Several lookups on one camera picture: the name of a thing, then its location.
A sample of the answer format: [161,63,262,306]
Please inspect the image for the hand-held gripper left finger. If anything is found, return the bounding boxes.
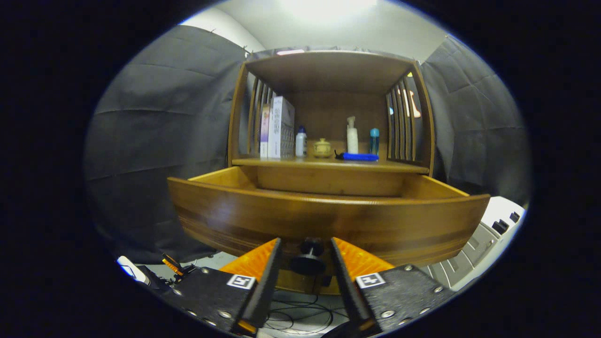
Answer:
[167,238,283,337]

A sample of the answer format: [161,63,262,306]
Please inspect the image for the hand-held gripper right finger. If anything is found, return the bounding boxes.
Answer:
[330,237,455,335]

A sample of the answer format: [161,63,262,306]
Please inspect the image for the black round drawer knob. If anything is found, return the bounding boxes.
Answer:
[290,239,327,276]

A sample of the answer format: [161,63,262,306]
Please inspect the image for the brown wooden drawer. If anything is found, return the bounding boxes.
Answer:
[167,165,491,275]

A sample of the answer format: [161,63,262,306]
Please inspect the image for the white plastic drawer unit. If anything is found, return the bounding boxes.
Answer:
[425,196,525,292]

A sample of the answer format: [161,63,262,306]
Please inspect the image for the brown wooden countertop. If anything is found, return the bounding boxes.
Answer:
[231,155,430,174]

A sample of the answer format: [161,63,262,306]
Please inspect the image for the brown wooden cabinet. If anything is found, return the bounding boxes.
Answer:
[228,49,435,296]

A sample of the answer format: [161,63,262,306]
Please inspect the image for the orange and black tool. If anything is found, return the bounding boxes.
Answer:
[162,253,198,277]

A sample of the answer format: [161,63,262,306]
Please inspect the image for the blue folded cloth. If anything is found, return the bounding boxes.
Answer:
[334,150,379,162]

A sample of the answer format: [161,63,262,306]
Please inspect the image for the white plastic object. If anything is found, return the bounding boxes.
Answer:
[116,256,151,286]

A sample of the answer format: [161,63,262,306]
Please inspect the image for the white bottle with blue cap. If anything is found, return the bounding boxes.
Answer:
[295,125,308,158]

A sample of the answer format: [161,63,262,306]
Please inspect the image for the white pump bottle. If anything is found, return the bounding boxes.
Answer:
[347,116,359,154]

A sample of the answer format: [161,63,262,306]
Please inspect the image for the thin pink book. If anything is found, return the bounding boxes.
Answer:
[260,104,271,158]

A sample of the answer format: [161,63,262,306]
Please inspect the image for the thick white book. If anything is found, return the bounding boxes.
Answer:
[268,96,295,159]

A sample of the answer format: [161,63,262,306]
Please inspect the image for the black floor cables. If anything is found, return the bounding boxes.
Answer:
[263,289,350,335]

